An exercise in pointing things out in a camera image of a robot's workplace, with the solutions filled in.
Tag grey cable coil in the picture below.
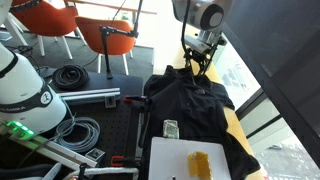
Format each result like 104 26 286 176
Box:
53 116 102 155

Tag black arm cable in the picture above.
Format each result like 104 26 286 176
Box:
180 0 193 68

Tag white wrapped tube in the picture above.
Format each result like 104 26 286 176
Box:
62 166 140 180

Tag white chair leg frame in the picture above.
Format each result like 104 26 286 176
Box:
0 16 30 47

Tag orange handled bar clamp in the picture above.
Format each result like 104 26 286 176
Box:
110 155 143 168
123 95 152 111

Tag black tripod camera stand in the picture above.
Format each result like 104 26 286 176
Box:
98 0 145 81

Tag white flat board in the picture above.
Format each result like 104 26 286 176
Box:
148 136 233 180

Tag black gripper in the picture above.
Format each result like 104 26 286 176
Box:
182 47 220 85

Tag small metal corner bracket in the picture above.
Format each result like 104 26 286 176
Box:
84 147 106 165
104 95 117 109

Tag long aluminium rail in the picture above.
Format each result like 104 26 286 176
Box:
57 87 122 105

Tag black cable coil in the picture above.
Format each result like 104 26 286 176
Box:
51 63 90 91

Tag orange chair with white legs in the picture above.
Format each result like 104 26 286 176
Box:
9 0 89 61
74 16 137 76

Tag yellow sponge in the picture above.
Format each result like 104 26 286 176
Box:
186 151 213 180

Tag black floor cable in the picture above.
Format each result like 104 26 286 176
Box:
13 44 43 76

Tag aluminium rail under robot base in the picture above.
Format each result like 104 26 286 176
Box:
8 133 99 169

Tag dark roller blind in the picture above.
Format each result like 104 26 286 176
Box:
213 0 320 158

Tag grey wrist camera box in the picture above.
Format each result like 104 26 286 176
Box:
184 34 217 54

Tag black zip vest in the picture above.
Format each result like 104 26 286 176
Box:
141 64 262 180

